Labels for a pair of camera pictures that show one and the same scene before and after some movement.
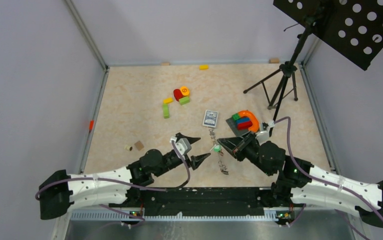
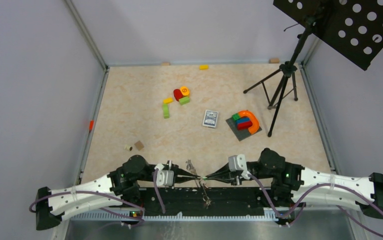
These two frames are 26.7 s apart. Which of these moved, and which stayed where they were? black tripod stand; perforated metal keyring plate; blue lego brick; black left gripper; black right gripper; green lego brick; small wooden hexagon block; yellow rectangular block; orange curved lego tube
Moved: black right gripper; perforated metal keyring plate; black left gripper
Stayed: orange curved lego tube; black tripod stand; blue lego brick; green lego brick; small wooden hexagon block; yellow rectangular block
